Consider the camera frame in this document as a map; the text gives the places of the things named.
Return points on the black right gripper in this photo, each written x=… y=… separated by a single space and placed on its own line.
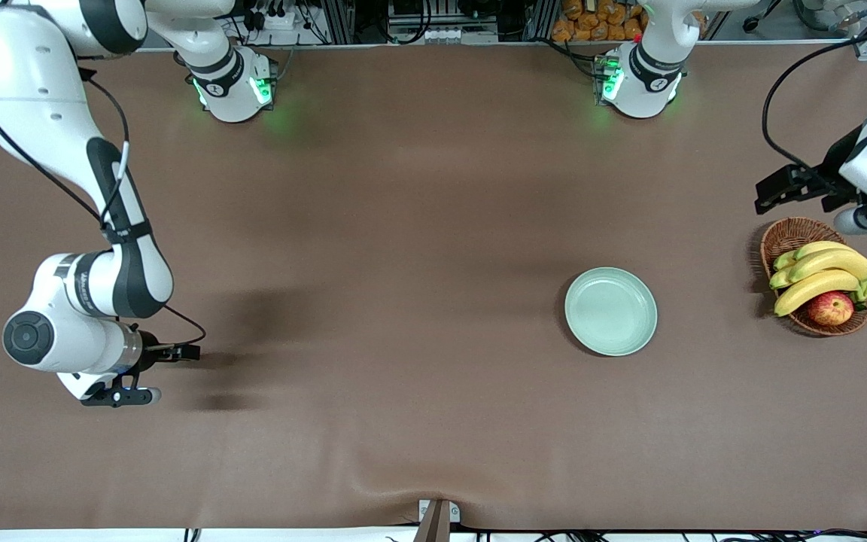
x=150 y=351

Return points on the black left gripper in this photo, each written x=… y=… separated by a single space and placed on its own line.
x=830 y=181

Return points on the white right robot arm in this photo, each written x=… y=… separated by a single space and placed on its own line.
x=34 y=75

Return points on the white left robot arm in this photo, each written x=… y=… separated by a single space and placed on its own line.
x=652 y=83

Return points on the pale green round plate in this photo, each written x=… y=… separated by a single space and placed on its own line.
x=611 y=312

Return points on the brown wicker basket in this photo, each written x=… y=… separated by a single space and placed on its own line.
x=795 y=233

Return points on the yellow banana bunch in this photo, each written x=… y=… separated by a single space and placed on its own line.
x=832 y=263

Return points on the red apple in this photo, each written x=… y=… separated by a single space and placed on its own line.
x=831 y=309

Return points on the black chair base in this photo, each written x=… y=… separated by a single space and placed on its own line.
x=751 y=25

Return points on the pile of brown bread rolls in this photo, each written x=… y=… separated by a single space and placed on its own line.
x=599 y=22

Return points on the brown table cloth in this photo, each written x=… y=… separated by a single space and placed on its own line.
x=403 y=226

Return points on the white power strip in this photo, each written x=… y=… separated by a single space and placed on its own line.
x=275 y=21

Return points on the white terminal block row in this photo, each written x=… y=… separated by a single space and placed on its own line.
x=448 y=35

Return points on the aluminium frame post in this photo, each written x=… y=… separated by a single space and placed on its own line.
x=339 y=19
x=539 y=19

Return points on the metal table edge bracket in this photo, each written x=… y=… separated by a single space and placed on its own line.
x=433 y=527

